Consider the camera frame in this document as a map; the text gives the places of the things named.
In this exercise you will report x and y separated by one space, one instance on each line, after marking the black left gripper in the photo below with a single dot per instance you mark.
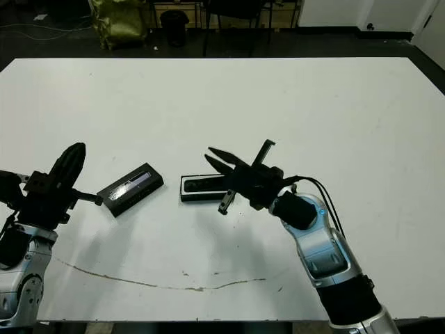
45 205

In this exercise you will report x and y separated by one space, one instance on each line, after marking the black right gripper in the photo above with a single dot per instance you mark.
253 184

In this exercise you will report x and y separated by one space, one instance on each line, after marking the black bar-shaped camera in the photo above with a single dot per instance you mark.
201 184

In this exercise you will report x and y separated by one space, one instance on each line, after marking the black box lid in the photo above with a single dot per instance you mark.
132 189

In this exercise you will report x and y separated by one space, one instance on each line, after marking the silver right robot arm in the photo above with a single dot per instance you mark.
323 250

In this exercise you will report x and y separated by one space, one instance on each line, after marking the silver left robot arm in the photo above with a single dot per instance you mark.
21 292

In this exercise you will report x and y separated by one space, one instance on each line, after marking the black box with white tray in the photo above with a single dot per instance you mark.
198 197

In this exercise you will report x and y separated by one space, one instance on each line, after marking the black trash bin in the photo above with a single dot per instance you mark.
174 29

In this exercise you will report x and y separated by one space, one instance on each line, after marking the yellow-green bag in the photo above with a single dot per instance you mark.
120 24

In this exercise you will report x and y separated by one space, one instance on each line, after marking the white paper sheet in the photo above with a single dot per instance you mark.
41 16

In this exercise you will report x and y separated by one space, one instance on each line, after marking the black mesh office chair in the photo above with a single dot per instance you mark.
236 7

